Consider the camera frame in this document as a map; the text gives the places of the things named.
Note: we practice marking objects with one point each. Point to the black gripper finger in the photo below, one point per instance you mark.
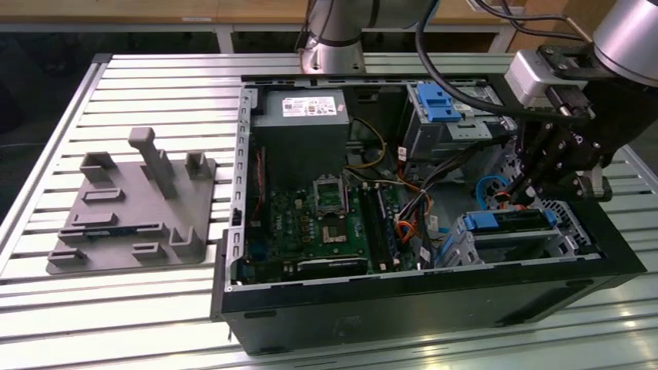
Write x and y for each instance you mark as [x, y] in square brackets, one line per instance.
[537, 154]
[570, 187]

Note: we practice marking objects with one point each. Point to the hard disk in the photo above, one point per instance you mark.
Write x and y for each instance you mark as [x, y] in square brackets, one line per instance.
[483, 220]

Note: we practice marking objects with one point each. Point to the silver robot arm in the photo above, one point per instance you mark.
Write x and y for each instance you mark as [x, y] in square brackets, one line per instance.
[334, 38]

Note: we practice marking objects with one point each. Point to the metal disk bay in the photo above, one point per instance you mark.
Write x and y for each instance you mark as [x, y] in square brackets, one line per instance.
[514, 250]

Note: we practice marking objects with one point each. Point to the black RAM slot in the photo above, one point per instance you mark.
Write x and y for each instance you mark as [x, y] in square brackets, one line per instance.
[371, 227]

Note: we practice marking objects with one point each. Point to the metal drive cage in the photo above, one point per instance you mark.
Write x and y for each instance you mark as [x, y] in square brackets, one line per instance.
[462, 133]

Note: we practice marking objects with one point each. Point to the blue drive latch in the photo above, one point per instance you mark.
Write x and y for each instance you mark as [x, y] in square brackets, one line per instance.
[434, 104]

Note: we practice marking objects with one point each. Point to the RAM stick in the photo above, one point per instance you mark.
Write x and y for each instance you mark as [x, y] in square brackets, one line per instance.
[386, 223]

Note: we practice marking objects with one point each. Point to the CPU socket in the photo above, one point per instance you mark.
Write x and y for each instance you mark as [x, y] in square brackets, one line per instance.
[333, 229]

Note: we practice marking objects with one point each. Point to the black PC case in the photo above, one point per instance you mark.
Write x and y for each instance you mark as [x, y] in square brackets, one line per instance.
[411, 308]

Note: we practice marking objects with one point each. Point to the grey power supply unit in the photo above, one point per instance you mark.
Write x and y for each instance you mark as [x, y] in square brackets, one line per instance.
[303, 146]

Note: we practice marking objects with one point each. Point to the black graphics card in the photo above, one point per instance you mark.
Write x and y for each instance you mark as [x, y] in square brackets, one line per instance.
[329, 266]

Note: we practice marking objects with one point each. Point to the green motherboard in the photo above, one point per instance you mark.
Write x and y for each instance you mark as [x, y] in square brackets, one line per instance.
[287, 231]

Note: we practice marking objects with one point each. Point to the grey parts rack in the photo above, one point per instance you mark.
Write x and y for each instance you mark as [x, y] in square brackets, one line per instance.
[134, 192]

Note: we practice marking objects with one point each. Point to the wooden bench top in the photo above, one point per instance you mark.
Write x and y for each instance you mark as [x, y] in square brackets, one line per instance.
[154, 9]

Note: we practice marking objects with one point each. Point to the black table corner cap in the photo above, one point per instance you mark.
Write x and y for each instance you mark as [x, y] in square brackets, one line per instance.
[102, 58]

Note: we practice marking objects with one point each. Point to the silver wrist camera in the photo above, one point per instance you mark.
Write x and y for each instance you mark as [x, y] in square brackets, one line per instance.
[529, 73]

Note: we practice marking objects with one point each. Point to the white bench frame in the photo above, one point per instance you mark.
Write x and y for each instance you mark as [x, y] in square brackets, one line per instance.
[225, 38]

